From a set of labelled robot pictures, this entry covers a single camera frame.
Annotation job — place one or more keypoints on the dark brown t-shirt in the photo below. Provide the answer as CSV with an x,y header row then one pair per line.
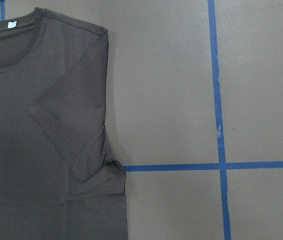
x,y
59,178

